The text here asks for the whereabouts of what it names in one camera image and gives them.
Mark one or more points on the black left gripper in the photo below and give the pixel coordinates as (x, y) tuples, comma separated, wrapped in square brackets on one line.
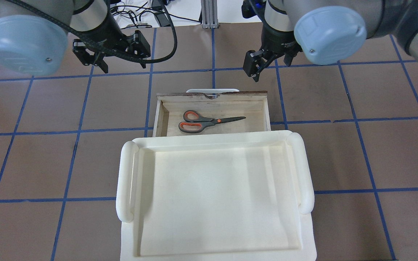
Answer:
[(104, 33)]

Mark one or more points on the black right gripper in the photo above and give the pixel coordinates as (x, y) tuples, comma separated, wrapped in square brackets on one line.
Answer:
[(278, 39)]

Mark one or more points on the wooden drawer with white handle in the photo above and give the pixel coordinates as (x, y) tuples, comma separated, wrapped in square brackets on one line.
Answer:
[(252, 105)]

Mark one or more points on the grey orange handled scissors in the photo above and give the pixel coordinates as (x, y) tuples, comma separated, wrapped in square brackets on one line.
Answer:
[(195, 123)]

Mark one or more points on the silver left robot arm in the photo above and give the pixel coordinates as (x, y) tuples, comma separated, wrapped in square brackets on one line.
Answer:
[(34, 45)]

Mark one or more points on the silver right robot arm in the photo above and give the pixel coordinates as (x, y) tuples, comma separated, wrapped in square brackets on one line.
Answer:
[(327, 31)]

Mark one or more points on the white plastic tray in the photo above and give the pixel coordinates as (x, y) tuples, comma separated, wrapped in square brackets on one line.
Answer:
[(224, 197)]

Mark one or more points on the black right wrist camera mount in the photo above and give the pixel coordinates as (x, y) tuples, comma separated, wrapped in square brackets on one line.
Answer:
[(251, 8)]

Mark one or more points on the aluminium extrusion post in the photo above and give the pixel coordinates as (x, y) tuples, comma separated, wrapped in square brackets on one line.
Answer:
[(209, 14)]

